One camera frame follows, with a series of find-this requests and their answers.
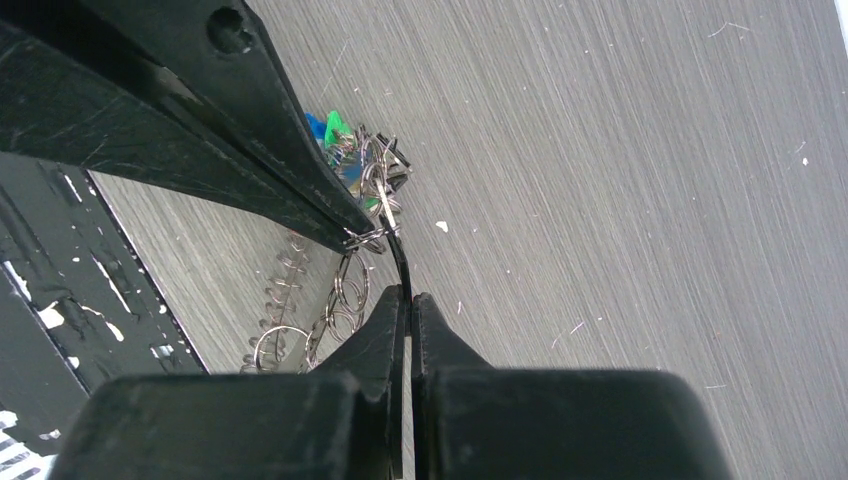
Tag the green key tag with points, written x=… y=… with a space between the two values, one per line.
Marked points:
x=338 y=139

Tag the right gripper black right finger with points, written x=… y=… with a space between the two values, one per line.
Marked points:
x=476 y=421

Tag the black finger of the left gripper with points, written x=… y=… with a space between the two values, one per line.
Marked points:
x=55 y=108
x=223 y=55

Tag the large metal keyring disc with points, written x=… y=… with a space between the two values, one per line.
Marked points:
x=320 y=296

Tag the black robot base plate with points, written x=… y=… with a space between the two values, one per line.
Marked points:
x=78 y=308

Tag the blue key tag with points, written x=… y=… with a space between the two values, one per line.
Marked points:
x=317 y=127

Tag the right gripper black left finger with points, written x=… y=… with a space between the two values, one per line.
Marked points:
x=342 y=420

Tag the white slotted cable duct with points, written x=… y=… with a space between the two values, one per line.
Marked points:
x=24 y=453

